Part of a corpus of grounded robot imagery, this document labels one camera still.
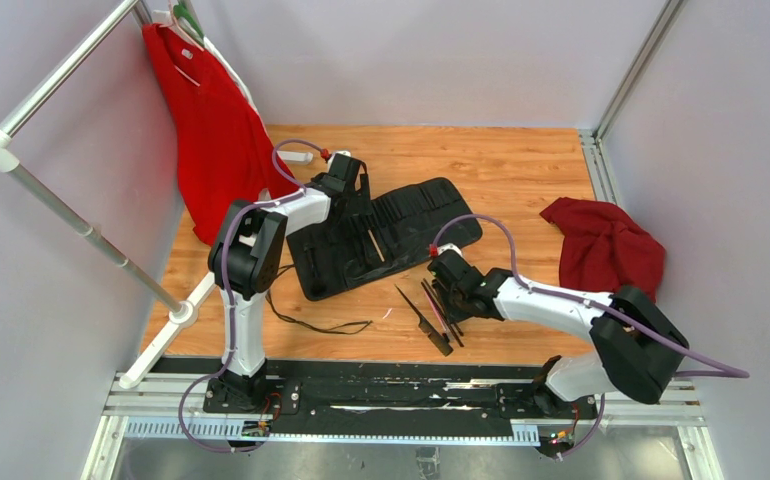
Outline black angled brush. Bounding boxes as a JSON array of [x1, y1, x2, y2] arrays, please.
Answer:
[[421, 279, 464, 347]]

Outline black makeup brush roll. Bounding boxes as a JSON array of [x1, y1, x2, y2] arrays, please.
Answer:
[[287, 177, 471, 301]]

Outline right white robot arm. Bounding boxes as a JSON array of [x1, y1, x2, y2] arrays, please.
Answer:
[[428, 250, 689, 417]]

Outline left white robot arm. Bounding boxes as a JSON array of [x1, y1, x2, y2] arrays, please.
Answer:
[[208, 151, 369, 413]]

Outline black comb brush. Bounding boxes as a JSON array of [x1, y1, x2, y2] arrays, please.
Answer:
[[395, 286, 453, 356]]

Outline red hanging shirt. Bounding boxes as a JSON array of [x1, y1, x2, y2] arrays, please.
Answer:
[[142, 24, 298, 245]]

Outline dark red crumpled cloth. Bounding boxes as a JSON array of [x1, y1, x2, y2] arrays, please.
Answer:
[[540, 197, 666, 301]]

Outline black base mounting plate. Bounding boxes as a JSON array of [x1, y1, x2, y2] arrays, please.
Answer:
[[203, 359, 598, 438]]

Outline green white hangers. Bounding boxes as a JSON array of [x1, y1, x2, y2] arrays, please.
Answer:
[[150, 1, 205, 50]]

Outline metal clothes rack pole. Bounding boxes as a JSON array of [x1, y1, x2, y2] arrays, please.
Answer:
[[0, 1, 196, 390]]

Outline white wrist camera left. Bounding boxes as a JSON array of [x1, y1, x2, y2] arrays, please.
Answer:
[[320, 149, 351, 161]]

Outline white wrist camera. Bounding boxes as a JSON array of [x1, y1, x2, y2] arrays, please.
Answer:
[[429, 243, 463, 258], [320, 149, 351, 161]]

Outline pink handled makeup brush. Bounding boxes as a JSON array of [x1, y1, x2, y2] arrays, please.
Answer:
[[424, 292, 452, 342]]

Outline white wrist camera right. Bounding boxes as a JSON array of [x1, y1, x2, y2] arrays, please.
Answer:
[[429, 243, 463, 258]]

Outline black tie cord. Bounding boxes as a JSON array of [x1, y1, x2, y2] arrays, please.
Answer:
[[266, 291, 374, 337]]

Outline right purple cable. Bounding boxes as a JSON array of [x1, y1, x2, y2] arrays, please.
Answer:
[[428, 213, 751, 458]]

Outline aluminium frame post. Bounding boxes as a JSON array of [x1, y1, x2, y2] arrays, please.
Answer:
[[593, 0, 686, 143]]

